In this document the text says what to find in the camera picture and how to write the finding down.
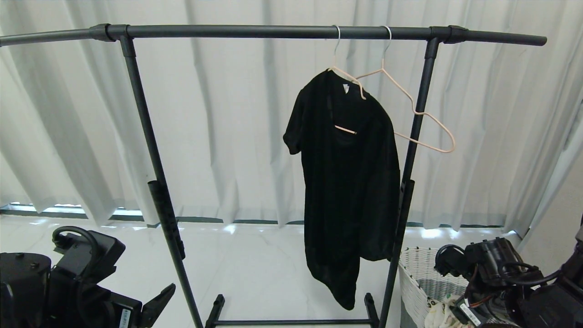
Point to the pink clothes hanger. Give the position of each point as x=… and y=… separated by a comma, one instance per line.
x=346, y=130
x=451, y=148

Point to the cream printed garment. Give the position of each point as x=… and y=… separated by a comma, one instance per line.
x=439, y=314

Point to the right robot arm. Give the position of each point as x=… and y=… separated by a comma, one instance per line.
x=496, y=259

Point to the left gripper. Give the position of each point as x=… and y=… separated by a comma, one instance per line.
x=114, y=312

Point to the black clothes rack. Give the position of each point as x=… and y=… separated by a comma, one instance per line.
x=227, y=32

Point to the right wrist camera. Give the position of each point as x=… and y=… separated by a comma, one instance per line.
x=451, y=264

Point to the black garment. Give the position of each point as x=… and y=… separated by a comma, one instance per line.
x=346, y=205

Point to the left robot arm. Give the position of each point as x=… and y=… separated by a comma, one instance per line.
x=23, y=287

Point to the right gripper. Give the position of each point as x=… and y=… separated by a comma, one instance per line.
x=487, y=312

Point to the white laundry basket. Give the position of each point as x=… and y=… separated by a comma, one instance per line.
x=414, y=273

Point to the window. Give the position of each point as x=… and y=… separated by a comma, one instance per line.
x=59, y=210

